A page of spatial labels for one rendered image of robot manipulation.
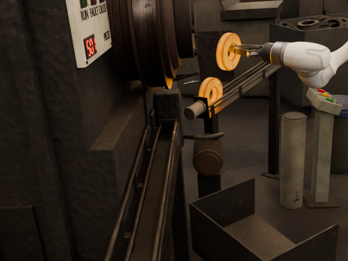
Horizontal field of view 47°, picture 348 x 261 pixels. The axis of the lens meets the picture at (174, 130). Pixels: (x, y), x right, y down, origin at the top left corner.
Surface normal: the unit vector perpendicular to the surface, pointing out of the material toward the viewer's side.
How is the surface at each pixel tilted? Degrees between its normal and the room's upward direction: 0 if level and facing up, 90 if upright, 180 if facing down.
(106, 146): 0
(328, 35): 90
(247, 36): 90
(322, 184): 90
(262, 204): 0
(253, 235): 5
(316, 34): 90
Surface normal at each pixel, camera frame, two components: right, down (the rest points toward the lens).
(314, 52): -0.40, -0.23
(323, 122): -0.07, 0.37
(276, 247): -0.04, -0.90
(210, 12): -0.31, 0.37
